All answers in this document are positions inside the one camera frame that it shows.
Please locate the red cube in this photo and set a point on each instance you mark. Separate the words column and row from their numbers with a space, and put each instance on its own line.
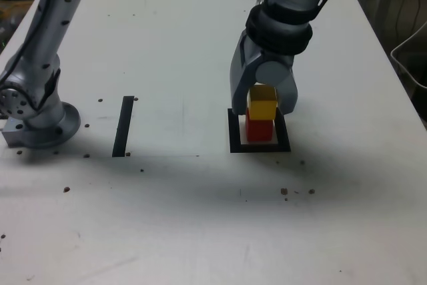
column 258, row 129

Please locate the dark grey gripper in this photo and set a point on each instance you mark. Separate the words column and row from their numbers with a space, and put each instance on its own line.
column 253, row 54

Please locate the black tape strip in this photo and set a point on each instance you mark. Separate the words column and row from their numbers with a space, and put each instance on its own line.
column 122, row 125

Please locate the black tape square outline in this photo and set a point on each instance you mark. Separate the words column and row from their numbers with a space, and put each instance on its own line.
column 233, row 131

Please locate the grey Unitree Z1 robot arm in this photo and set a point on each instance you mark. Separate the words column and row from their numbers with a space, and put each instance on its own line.
column 33, row 64

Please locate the yellow cube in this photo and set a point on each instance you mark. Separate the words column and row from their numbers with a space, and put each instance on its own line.
column 262, row 108

